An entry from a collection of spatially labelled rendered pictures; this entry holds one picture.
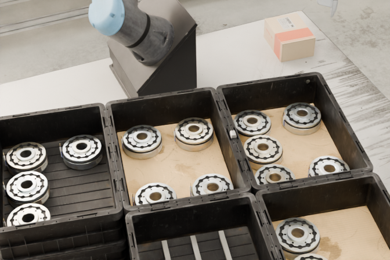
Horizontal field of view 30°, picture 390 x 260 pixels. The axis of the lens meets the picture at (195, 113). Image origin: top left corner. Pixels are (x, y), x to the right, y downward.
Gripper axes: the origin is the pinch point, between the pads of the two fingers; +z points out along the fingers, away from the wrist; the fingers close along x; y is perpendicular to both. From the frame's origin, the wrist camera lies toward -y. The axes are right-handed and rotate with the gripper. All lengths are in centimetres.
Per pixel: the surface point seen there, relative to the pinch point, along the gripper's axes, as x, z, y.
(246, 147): 45, 12, 28
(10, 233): 73, 6, 85
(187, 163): 46, 16, 44
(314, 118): 34.4, 12.9, 8.6
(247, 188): 65, 4, 31
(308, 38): -13.9, 25.4, -0.1
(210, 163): 47, 16, 38
